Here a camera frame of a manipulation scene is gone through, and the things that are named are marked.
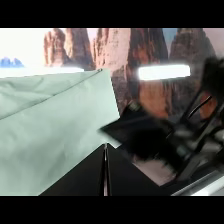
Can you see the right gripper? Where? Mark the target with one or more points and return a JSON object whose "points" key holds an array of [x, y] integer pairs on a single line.
{"points": [[146, 140]]}

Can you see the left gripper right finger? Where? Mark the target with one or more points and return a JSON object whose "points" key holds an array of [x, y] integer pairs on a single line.
{"points": [[130, 176]]}

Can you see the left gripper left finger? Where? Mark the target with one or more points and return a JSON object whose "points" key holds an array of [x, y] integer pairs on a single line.
{"points": [[83, 176]]}

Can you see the pale green T-shirt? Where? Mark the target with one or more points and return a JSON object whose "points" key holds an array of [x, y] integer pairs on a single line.
{"points": [[50, 133]]}

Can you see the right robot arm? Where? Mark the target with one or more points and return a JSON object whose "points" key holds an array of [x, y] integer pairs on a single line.
{"points": [[200, 146]]}

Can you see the silver frame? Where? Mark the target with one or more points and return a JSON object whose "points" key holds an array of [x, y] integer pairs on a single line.
{"points": [[203, 186]]}

